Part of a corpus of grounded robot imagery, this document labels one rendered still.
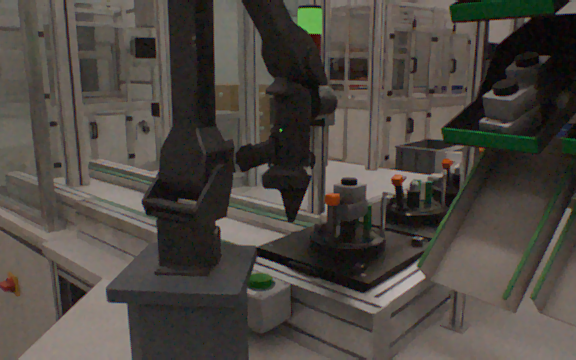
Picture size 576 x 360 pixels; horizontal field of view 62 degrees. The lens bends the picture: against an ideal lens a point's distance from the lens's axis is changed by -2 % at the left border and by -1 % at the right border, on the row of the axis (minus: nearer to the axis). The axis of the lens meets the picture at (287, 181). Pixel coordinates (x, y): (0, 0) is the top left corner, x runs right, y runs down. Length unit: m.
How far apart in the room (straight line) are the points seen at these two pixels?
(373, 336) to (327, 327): 0.08
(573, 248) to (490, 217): 0.11
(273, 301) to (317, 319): 0.07
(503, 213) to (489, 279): 0.11
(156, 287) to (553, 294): 0.49
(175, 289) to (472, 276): 0.40
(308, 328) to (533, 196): 0.38
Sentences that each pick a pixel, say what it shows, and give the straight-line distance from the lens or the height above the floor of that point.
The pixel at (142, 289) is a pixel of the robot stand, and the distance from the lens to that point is 0.55.
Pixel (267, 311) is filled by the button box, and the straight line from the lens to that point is 0.75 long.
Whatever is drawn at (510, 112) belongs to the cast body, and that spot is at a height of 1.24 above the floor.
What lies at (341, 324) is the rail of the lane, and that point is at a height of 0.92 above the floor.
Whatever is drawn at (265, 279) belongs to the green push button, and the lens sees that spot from 0.76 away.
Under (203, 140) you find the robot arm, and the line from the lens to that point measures 0.55.
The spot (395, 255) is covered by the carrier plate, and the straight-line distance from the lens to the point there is 0.88.
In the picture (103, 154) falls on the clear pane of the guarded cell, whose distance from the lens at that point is 2.07.
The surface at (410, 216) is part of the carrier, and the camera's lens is 1.06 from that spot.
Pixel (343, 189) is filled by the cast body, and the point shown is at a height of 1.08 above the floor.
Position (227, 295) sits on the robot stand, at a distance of 0.52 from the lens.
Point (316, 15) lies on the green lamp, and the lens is 1.05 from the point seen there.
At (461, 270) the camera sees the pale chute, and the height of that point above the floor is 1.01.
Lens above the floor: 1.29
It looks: 13 degrees down
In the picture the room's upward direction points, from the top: straight up
